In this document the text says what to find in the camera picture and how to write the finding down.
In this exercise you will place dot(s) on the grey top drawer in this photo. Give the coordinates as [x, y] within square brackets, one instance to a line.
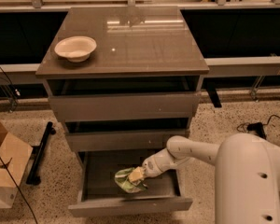
[100, 99]

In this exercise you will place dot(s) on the cardboard box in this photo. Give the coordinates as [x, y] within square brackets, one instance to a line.
[14, 156]

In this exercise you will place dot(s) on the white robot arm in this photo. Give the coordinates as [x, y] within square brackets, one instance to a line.
[247, 175]

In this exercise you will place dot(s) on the white paper bowl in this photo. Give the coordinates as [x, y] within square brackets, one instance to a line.
[76, 49]

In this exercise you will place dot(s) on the grey three-drawer cabinet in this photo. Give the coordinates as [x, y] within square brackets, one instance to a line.
[131, 42]

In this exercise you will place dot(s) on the grey middle drawer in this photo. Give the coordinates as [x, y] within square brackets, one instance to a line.
[123, 134]

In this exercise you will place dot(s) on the black floor stand leg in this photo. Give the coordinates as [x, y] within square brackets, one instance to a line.
[257, 128]
[33, 177]

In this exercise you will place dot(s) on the black floor stand leg left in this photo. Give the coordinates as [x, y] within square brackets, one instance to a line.
[33, 177]

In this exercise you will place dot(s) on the open bottom drawer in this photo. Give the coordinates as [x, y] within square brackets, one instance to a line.
[100, 196]

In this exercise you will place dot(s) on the green jalapeno chip bag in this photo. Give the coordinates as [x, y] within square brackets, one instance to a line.
[122, 180]

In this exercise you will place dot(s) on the black floor stand leg right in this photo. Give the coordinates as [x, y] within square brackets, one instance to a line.
[257, 128]

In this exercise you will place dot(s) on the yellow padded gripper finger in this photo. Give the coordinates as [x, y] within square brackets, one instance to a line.
[137, 174]

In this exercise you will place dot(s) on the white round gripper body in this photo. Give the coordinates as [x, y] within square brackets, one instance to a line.
[151, 166]

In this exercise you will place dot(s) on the grey drawer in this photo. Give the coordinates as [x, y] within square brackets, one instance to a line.
[123, 134]
[100, 99]

